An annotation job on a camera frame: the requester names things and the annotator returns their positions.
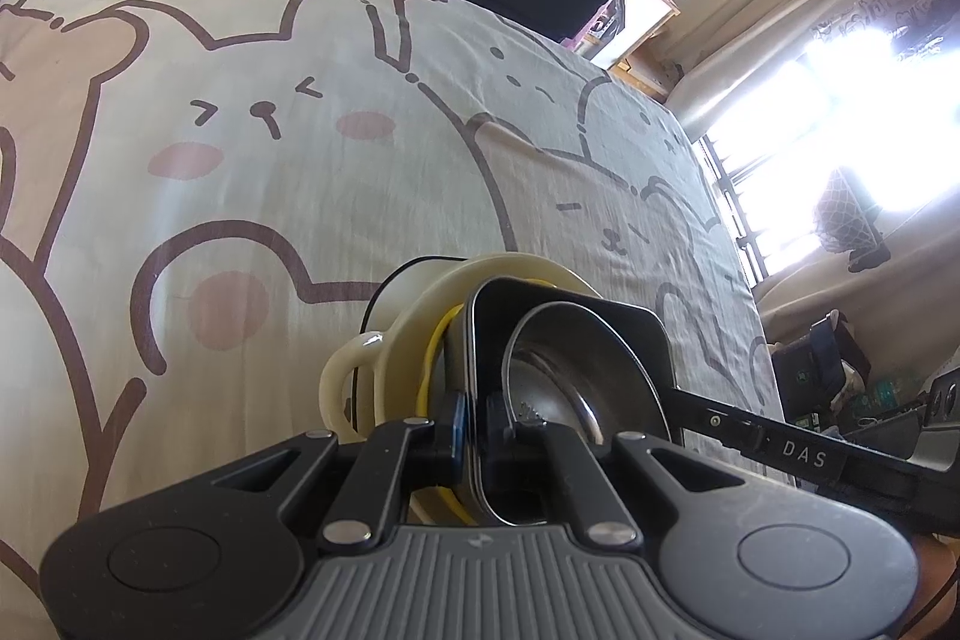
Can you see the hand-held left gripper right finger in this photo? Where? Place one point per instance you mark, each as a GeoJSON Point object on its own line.
{"type": "Point", "coordinates": [496, 441]}

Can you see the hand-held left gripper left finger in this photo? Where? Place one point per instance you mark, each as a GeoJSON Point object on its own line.
{"type": "Point", "coordinates": [455, 434]}

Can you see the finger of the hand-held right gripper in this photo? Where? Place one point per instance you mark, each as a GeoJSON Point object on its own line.
{"type": "Point", "coordinates": [712, 422]}

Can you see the small round steel bowl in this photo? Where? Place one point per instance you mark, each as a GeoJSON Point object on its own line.
{"type": "Point", "coordinates": [570, 377]}

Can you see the white square plate black rim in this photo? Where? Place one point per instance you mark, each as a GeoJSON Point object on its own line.
{"type": "Point", "coordinates": [397, 295]}

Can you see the steel rectangular tray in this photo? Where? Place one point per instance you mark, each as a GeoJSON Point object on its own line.
{"type": "Point", "coordinates": [585, 306]}

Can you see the mesh net bag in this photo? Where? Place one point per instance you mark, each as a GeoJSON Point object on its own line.
{"type": "Point", "coordinates": [851, 216]}

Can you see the cartoon animal printed tablecloth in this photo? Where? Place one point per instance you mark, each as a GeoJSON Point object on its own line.
{"type": "Point", "coordinates": [262, 160]}

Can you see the cream curtain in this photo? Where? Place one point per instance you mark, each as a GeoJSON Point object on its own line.
{"type": "Point", "coordinates": [780, 33]}

